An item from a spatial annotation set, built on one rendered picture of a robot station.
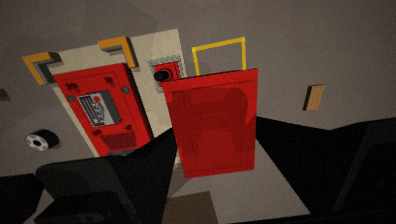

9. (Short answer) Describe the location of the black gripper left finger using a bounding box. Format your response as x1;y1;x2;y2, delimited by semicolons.
35;127;178;224

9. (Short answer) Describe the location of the yellow rectangular outline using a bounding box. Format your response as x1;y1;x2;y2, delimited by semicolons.
192;36;246;76

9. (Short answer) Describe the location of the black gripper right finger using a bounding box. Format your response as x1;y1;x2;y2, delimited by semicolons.
256;116;396;214

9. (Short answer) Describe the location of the black toy tyre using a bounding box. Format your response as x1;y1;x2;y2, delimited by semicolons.
25;129;59;151

